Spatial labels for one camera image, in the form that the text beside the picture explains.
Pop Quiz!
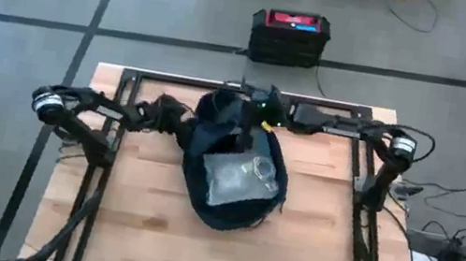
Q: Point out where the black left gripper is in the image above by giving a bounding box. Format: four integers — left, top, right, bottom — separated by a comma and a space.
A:
136, 89, 199, 144

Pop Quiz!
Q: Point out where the black floor cable loop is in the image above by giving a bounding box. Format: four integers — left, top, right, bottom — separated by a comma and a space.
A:
382, 0, 442, 36

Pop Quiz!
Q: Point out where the black power cable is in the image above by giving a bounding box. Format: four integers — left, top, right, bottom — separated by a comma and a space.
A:
311, 65, 332, 99

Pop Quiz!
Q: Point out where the grey equipment box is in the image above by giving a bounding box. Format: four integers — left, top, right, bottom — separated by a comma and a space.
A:
400, 227, 466, 261

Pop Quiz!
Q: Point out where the black cable bundle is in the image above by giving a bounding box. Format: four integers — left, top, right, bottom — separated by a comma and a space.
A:
391, 172, 466, 242

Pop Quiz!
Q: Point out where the dark blue backpack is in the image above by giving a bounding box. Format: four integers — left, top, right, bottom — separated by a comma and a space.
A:
168, 81, 304, 242

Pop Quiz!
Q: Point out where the clear plastic bag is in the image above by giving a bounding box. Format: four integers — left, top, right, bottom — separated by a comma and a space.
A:
195, 143, 285, 218

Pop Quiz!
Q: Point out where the black and red power station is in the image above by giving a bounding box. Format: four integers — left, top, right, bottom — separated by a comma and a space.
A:
245, 3, 334, 75

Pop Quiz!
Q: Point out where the small black device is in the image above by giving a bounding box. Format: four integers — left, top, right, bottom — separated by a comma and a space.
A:
392, 181, 425, 202

